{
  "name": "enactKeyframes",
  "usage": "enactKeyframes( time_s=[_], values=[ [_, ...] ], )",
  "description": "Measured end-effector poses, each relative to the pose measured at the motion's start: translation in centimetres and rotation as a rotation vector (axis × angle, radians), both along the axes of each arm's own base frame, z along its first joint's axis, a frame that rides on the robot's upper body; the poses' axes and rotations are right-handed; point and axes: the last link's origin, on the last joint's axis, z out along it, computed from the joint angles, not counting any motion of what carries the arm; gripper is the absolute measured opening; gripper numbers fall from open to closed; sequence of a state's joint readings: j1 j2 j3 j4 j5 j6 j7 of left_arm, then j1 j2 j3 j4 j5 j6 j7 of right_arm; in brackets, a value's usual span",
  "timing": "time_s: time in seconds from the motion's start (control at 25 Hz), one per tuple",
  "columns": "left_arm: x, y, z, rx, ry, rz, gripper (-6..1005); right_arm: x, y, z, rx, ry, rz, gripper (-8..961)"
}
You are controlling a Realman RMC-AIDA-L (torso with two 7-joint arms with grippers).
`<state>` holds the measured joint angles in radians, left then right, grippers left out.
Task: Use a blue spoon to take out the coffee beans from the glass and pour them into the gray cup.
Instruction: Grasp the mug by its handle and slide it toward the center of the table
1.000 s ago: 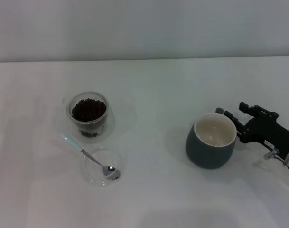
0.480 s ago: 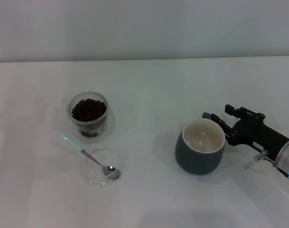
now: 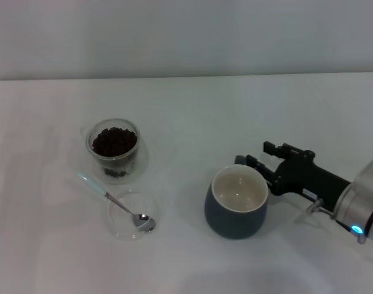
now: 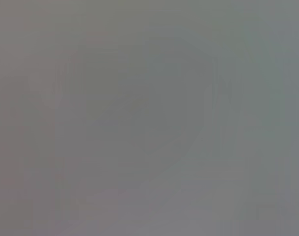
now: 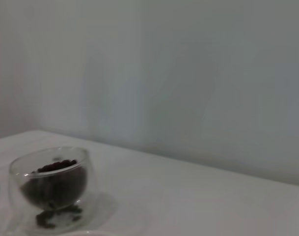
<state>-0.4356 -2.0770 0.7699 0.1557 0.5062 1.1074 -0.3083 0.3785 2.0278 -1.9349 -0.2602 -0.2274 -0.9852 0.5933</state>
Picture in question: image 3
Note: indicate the coffee bean heap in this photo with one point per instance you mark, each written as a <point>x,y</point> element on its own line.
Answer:
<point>114,142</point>

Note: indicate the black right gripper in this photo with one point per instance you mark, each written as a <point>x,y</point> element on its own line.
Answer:
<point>305,179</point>

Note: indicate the dark blue ceramic mug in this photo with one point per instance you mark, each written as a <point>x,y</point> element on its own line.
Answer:
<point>232,225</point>

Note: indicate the double-walled glass cup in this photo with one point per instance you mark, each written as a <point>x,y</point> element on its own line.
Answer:
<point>134,165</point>

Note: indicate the small clear glass dish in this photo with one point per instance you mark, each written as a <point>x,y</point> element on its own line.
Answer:
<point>125,231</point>

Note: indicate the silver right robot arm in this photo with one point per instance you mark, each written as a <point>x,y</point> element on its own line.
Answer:
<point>360,199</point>

